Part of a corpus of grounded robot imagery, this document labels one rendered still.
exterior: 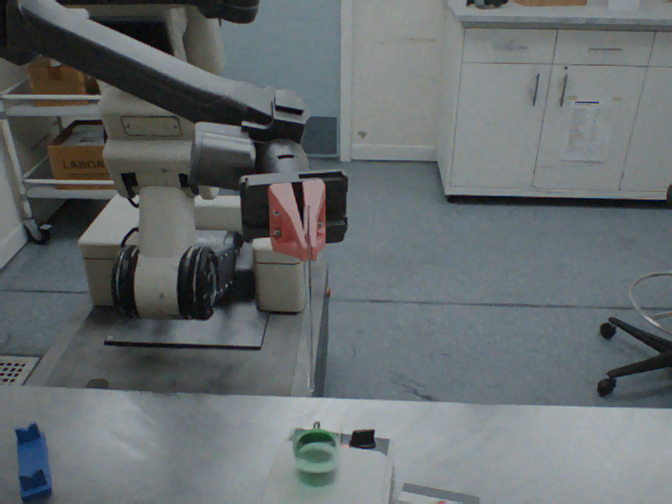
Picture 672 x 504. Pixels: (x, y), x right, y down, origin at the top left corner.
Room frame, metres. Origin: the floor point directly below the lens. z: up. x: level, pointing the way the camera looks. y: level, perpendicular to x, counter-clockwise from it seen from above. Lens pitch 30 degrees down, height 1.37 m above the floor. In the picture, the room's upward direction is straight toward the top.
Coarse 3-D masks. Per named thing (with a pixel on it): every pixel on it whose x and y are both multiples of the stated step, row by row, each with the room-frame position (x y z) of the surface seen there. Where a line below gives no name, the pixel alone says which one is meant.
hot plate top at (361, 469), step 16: (288, 448) 0.49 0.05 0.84; (352, 448) 0.49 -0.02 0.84; (272, 464) 0.47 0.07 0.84; (288, 464) 0.47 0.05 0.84; (352, 464) 0.47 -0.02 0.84; (368, 464) 0.47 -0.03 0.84; (384, 464) 0.47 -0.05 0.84; (272, 480) 0.45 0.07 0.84; (288, 480) 0.45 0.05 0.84; (352, 480) 0.45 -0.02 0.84; (368, 480) 0.45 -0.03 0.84; (384, 480) 0.45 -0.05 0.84; (272, 496) 0.43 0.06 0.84; (288, 496) 0.43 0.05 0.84; (304, 496) 0.43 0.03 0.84; (320, 496) 0.43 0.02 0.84; (336, 496) 0.43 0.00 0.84; (352, 496) 0.43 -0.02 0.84; (368, 496) 0.43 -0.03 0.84
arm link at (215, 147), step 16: (288, 96) 0.70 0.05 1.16; (272, 112) 0.67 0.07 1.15; (288, 112) 0.68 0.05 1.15; (208, 128) 0.64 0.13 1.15; (224, 128) 0.65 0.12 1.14; (240, 128) 0.66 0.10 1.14; (256, 128) 0.66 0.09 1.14; (272, 128) 0.66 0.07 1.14; (288, 128) 0.66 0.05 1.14; (304, 128) 0.67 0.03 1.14; (192, 144) 0.64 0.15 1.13; (208, 144) 0.60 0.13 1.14; (224, 144) 0.61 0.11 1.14; (240, 144) 0.61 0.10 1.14; (192, 160) 0.59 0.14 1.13; (208, 160) 0.59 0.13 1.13; (224, 160) 0.60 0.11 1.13; (240, 160) 0.60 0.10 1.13; (192, 176) 0.59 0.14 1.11; (208, 176) 0.59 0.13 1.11; (224, 176) 0.60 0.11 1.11; (240, 176) 0.60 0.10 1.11
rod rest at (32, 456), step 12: (24, 432) 0.57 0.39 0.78; (36, 432) 0.57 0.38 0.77; (24, 444) 0.56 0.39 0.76; (36, 444) 0.56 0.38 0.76; (24, 456) 0.54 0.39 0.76; (36, 456) 0.54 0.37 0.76; (48, 456) 0.55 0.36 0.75; (24, 468) 0.53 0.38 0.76; (36, 468) 0.50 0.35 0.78; (48, 468) 0.53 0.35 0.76; (24, 480) 0.49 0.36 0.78; (36, 480) 0.50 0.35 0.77; (48, 480) 0.51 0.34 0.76; (24, 492) 0.49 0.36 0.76; (36, 492) 0.49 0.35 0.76; (48, 492) 0.50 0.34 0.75
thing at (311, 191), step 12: (252, 180) 0.53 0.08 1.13; (264, 180) 0.53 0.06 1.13; (276, 180) 0.53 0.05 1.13; (288, 180) 0.53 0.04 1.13; (300, 180) 0.53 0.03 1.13; (312, 180) 0.53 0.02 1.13; (252, 192) 0.52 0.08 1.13; (264, 192) 0.53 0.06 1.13; (300, 192) 0.53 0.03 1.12; (312, 192) 0.52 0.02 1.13; (324, 192) 0.53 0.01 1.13; (312, 204) 0.50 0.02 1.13; (324, 204) 0.53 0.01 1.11; (312, 216) 0.49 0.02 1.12; (324, 216) 0.53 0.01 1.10; (312, 228) 0.48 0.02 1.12; (324, 228) 0.53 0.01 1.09; (312, 240) 0.47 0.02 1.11; (324, 240) 0.53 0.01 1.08; (312, 252) 0.46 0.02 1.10
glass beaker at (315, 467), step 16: (304, 416) 0.47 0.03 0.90; (320, 416) 0.48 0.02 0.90; (336, 416) 0.47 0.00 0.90; (336, 432) 0.47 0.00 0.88; (304, 448) 0.43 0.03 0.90; (320, 448) 0.43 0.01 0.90; (336, 448) 0.44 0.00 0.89; (304, 464) 0.43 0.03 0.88; (320, 464) 0.43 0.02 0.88; (336, 464) 0.44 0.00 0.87; (304, 480) 0.43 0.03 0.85; (320, 480) 0.43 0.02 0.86; (336, 480) 0.44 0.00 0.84
